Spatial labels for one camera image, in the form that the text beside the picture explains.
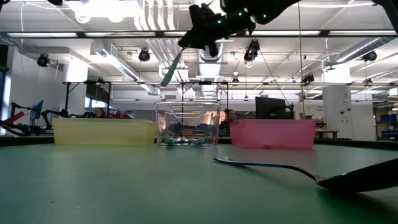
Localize wooden side table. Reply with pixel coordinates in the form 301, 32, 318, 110
315, 129, 340, 140

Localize shelf with blue bins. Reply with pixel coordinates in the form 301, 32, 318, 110
373, 104, 398, 141

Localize silver round duct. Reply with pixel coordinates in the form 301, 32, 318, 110
334, 37, 398, 65

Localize clear plastic bin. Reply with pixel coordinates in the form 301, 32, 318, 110
154, 100, 221, 147

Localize small blue-lit monitor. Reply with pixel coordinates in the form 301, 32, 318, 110
30, 99, 44, 121

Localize silver spoon teal handle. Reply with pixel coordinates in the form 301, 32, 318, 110
160, 46, 187, 88
164, 137, 187, 146
182, 136, 206, 146

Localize black monitor on stand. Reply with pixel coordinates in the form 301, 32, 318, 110
254, 96, 295, 120

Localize green table mat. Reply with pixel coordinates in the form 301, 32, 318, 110
0, 142, 398, 224

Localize black aluminium table frame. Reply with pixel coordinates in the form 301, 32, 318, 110
0, 134, 398, 151

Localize black background rig frame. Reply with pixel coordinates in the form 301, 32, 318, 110
63, 80, 230, 119

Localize thin black hanging cable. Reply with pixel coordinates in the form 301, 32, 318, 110
258, 49, 293, 108

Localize black rig crossbar with lights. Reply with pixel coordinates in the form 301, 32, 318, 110
0, 30, 398, 39

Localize black spoon blue handle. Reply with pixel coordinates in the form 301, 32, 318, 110
212, 154, 398, 194

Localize yellow-green plastic bin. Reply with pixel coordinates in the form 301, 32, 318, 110
52, 117, 157, 146

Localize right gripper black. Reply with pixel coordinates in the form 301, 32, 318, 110
177, 3, 226, 58

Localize silver ribbed ventilation duct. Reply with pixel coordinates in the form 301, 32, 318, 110
190, 39, 234, 63

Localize pink plastic bin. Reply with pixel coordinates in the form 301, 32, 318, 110
229, 119, 317, 149

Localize white ceiling pipes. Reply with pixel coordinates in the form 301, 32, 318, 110
133, 0, 190, 82

